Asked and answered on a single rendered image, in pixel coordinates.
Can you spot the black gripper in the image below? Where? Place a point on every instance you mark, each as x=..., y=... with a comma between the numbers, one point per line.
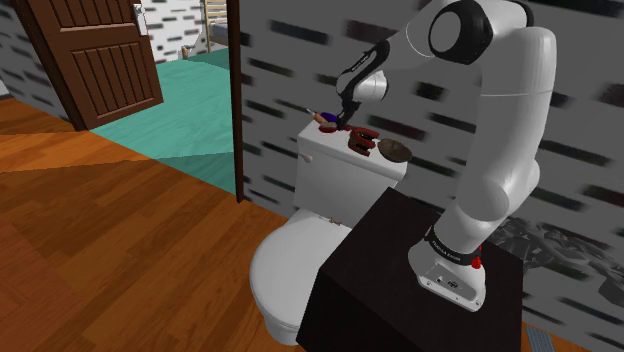
x=347, y=113

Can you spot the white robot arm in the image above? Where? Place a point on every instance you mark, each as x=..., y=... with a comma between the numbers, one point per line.
x=512, y=122

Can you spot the dark blue round object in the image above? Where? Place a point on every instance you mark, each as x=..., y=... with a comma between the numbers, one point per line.
x=328, y=117

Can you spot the small red bowl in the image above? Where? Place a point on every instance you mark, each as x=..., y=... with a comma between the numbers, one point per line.
x=327, y=128

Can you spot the red horseshoe-shaped object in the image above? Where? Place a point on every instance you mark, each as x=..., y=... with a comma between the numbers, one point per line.
x=362, y=137

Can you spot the brown bowl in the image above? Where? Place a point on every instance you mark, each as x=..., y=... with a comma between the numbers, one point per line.
x=395, y=150

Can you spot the white toilet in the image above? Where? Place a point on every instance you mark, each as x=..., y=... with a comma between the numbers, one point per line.
x=336, y=180

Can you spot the dark robot stand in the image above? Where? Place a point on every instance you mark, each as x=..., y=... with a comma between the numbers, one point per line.
x=380, y=273

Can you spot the brown panelled door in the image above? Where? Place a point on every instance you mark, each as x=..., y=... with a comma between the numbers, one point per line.
x=102, y=58

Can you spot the dark brown door frame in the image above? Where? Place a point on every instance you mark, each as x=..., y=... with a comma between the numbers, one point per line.
x=235, y=97

